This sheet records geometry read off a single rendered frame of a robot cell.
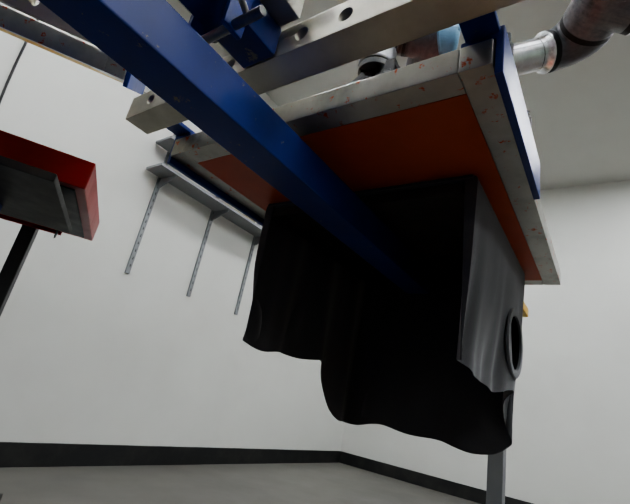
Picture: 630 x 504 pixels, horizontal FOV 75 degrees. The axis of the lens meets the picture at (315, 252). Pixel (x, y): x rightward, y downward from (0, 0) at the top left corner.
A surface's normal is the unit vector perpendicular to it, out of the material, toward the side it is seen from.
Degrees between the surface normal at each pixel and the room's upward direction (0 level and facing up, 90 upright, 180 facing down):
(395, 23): 180
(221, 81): 90
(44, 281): 90
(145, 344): 90
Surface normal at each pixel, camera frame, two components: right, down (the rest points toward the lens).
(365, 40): -0.18, 0.93
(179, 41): 0.82, -0.04
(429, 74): -0.55, -0.37
